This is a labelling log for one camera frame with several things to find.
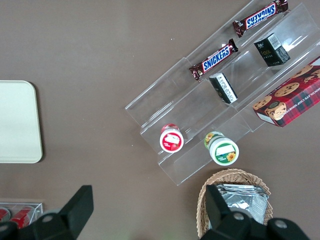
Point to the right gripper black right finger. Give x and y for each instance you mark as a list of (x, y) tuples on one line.
[(217, 215)]

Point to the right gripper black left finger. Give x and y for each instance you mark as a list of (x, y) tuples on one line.
[(75, 207)]

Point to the light oval wicker basket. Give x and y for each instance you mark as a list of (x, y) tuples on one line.
[(202, 200)]

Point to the beige rectangular serving tray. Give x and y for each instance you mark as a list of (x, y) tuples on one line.
[(17, 122)]

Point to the silver foil packets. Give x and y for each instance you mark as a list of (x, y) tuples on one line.
[(247, 207)]

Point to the clear acrylic bottle rack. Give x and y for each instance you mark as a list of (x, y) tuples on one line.
[(37, 208)]

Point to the red cola bottle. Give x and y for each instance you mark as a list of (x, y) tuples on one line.
[(21, 216), (4, 215)]

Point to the green lid yogurt cup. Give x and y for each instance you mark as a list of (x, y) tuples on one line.
[(223, 151)]

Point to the red lid yogurt cup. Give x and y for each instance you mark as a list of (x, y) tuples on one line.
[(172, 141)]

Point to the clear acrylic stepped shelf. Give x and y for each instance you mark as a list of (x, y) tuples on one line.
[(175, 100)]

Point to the small black carton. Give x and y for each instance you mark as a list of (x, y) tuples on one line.
[(223, 88), (271, 50)]

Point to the red tartan cookie box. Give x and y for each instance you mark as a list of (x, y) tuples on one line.
[(292, 102)]

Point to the brown Snickers bar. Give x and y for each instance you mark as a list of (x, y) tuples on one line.
[(215, 60), (261, 17)]

